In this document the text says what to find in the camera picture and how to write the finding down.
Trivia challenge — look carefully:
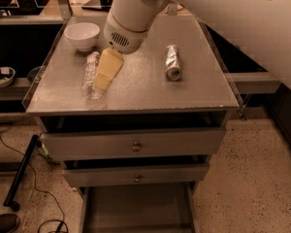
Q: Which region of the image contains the grey top drawer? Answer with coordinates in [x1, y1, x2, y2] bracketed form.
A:
[42, 128, 226, 161]

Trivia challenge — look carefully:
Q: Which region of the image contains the grey drawer cabinet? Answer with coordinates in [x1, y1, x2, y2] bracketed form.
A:
[22, 15, 243, 233]

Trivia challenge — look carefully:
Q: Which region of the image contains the clear plastic water bottle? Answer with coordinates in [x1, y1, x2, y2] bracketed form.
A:
[81, 51, 103, 100]

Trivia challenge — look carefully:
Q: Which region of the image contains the grey side shelf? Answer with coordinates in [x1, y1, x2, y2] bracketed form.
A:
[226, 72, 280, 94]

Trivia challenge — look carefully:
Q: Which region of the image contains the grey drawer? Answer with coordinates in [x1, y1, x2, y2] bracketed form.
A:
[63, 163, 210, 187]
[42, 128, 226, 161]
[79, 183, 200, 233]

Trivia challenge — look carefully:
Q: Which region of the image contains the grey middle drawer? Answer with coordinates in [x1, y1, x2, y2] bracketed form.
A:
[63, 163, 210, 187]

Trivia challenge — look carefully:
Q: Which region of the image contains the black floor cable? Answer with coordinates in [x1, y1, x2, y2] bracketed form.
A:
[0, 123, 70, 233]

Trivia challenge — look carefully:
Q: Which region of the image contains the brown shoe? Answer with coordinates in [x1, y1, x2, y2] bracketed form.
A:
[0, 214, 20, 233]

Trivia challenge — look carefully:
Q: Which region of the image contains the silver crushed can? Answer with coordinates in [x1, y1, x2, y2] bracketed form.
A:
[165, 45, 182, 82]

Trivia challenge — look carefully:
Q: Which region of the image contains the black bar on floor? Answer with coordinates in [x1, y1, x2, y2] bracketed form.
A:
[3, 135, 38, 212]

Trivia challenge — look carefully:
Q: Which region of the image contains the white ceramic bowl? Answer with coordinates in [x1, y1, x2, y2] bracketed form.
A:
[64, 22, 100, 51]

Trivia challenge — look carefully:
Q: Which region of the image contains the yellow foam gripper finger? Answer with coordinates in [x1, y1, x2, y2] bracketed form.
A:
[92, 48, 124, 92]

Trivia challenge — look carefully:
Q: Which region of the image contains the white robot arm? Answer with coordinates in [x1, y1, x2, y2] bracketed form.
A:
[104, 0, 291, 90]

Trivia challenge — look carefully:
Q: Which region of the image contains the grey bottom drawer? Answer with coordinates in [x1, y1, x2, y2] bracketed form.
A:
[79, 183, 200, 233]

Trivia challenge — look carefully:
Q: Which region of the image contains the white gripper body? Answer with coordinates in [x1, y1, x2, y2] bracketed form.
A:
[104, 12, 149, 54]

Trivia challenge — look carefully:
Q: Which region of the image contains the bowl with items on shelf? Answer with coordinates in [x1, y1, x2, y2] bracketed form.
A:
[0, 67, 16, 87]

